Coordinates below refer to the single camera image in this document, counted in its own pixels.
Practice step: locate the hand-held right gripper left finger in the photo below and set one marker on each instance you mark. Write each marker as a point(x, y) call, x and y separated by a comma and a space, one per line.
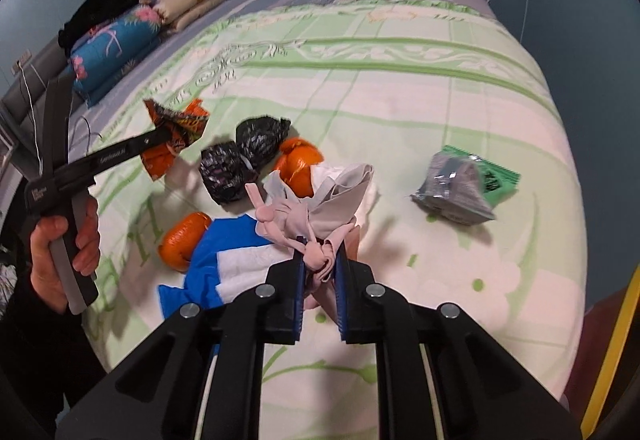
point(300, 290)

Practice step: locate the green floral quilt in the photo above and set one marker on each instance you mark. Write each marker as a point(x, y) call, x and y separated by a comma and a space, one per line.
point(400, 95)

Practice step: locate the crumpled black plastic bag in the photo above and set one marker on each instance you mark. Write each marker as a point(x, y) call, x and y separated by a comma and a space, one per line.
point(262, 138)
point(222, 170)

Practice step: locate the yellow-rimmed trash bin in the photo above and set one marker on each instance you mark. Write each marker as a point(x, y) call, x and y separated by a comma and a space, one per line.
point(612, 345)

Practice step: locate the blue floral pillow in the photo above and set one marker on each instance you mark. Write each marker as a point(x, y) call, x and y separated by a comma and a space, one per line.
point(110, 45)

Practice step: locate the person's left hand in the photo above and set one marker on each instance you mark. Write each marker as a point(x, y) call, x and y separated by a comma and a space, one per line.
point(45, 250)

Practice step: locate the black clothing pile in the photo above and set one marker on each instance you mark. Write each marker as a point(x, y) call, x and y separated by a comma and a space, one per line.
point(95, 15)

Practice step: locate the pink cloth bundle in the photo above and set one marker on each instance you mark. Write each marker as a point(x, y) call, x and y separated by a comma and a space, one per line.
point(285, 215)

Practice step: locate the blue and white cloth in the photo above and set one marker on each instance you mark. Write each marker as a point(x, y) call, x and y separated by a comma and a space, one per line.
point(230, 245)

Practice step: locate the white paper scrap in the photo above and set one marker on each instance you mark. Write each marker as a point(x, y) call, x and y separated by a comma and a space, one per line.
point(324, 174)

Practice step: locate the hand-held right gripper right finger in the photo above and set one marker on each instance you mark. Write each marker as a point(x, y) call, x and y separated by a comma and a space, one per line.
point(341, 290)

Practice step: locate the person's left forearm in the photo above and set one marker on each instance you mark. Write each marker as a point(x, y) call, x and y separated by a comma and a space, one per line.
point(35, 360)

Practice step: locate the green silver snack wrapper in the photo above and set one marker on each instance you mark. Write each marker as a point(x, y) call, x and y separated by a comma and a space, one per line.
point(450, 190)

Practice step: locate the orange snack wrapper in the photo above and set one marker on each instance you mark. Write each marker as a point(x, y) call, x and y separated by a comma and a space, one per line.
point(190, 123)

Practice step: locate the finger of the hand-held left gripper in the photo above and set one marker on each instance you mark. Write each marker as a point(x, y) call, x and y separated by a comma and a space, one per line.
point(125, 153)

